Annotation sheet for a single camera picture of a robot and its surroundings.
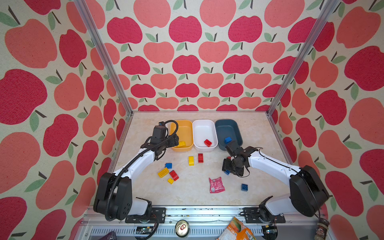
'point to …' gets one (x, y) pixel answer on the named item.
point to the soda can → (182, 228)
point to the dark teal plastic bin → (226, 128)
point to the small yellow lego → (170, 181)
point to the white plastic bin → (203, 129)
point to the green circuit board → (144, 230)
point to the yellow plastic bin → (185, 131)
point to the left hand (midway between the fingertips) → (175, 139)
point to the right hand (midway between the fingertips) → (229, 170)
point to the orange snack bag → (236, 230)
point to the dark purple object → (111, 236)
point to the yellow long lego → (163, 172)
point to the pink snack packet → (216, 185)
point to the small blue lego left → (168, 165)
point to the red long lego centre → (200, 158)
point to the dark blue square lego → (244, 187)
